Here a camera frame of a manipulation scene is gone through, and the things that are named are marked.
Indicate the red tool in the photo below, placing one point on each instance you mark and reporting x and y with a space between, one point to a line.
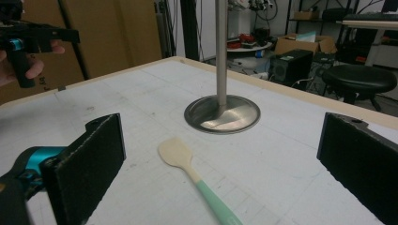
242 39

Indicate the black metal shelf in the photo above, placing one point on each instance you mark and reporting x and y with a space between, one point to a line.
338 14

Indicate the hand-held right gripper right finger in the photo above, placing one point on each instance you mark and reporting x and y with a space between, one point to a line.
359 162

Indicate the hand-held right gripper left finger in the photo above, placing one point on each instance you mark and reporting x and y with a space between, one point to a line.
87 168

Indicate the wooden top table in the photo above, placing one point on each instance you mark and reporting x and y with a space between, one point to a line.
369 24

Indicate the open cardboard box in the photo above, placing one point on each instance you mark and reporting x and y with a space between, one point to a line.
300 43

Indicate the thin black leaning pole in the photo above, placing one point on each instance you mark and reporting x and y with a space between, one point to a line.
75 43

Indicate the black round stool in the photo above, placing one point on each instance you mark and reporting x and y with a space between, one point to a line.
359 78

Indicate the black computer case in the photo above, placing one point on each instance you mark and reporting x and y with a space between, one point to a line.
291 67

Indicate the small cardboard box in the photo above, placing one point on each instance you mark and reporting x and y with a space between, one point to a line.
306 15

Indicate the metal stand with round base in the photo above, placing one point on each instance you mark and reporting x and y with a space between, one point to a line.
221 114

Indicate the brown cardboard panel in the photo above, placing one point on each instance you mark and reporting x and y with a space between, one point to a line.
106 34

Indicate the black upright post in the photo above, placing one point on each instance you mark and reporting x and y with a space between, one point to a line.
189 28

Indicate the round white side table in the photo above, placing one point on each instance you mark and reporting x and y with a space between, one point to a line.
250 53

